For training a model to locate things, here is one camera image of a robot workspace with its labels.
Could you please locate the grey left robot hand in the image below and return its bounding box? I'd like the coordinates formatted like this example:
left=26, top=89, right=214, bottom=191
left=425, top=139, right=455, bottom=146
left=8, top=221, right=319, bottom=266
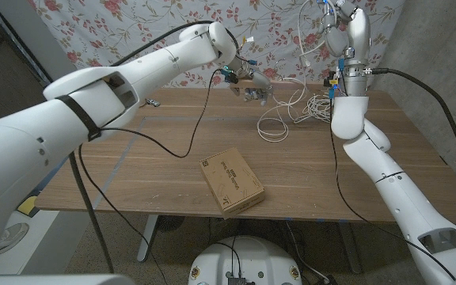
left=227, top=59, right=275, bottom=106

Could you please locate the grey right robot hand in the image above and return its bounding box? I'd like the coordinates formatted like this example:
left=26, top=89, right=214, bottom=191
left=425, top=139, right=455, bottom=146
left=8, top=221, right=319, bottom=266
left=317, top=0, right=372, bottom=60

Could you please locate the wooden slat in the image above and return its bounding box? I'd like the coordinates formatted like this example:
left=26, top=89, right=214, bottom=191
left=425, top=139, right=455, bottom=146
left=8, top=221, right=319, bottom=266
left=230, top=78, right=306, bottom=90

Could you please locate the white Ethernet cable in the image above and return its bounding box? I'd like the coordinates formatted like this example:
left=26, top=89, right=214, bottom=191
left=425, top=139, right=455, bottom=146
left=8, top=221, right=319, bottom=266
left=256, top=0, right=334, bottom=143

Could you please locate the brown cardboard box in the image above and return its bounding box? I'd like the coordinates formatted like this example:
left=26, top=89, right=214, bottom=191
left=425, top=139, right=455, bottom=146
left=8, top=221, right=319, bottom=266
left=199, top=146, right=266, bottom=220

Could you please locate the floral backdrop cloth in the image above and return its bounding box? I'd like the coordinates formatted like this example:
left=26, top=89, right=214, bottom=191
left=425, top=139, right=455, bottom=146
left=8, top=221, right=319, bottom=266
left=28, top=0, right=407, bottom=108

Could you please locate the dark round floor fan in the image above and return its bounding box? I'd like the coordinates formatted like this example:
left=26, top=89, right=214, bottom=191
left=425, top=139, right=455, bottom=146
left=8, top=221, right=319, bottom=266
left=157, top=215, right=185, bottom=233

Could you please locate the white robot torso base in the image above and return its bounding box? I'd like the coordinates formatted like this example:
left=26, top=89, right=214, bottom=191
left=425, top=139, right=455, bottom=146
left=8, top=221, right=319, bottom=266
left=188, top=235, right=303, bottom=285

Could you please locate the white table leg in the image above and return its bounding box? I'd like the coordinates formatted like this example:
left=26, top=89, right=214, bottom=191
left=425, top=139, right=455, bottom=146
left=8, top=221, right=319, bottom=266
left=338, top=221, right=363, bottom=275
left=136, top=215, right=160, bottom=263

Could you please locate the yellow black foot pedal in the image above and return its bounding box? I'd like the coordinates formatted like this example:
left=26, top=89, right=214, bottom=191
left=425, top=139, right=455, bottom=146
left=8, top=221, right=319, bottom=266
left=17, top=196, right=39, bottom=217

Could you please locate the grey sneaker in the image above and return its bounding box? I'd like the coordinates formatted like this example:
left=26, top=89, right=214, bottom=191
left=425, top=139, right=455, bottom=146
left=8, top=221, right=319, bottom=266
left=0, top=222, right=29, bottom=257

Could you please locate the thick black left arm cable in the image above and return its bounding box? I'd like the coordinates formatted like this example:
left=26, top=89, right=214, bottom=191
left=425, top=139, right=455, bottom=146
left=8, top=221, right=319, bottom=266
left=68, top=19, right=240, bottom=275

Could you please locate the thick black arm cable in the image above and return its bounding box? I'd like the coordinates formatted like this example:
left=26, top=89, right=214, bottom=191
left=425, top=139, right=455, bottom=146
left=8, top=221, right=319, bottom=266
left=68, top=19, right=240, bottom=275
left=371, top=67, right=456, bottom=200

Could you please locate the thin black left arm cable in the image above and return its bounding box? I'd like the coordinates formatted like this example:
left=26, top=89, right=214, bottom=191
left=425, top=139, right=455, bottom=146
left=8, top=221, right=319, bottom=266
left=78, top=69, right=221, bottom=285

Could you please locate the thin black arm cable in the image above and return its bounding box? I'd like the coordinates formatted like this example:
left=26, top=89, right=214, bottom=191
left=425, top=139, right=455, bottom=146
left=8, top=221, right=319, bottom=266
left=78, top=69, right=221, bottom=285
left=329, top=97, right=456, bottom=281

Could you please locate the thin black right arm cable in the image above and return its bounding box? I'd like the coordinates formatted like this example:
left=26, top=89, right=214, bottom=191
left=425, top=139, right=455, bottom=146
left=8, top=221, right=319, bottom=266
left=329, top=97, right=456, bottom=281

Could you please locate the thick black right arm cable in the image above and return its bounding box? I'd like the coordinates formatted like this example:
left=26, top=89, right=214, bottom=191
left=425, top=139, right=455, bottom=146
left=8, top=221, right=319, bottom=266
left=371, top=67, right=456, bottom=200

